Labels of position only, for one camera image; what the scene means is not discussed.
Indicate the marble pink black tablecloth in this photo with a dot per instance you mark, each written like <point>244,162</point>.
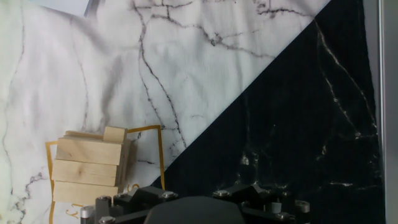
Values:
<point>93,62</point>

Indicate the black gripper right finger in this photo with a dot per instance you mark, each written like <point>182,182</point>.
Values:
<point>248,194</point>

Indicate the white printed paper sheets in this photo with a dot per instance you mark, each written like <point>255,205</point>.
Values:
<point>59,6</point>

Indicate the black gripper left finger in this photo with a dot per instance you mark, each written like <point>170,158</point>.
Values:
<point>136,199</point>

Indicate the wooden jenga block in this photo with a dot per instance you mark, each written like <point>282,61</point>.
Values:
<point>88,151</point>
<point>84,172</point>
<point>115,134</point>
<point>84,193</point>

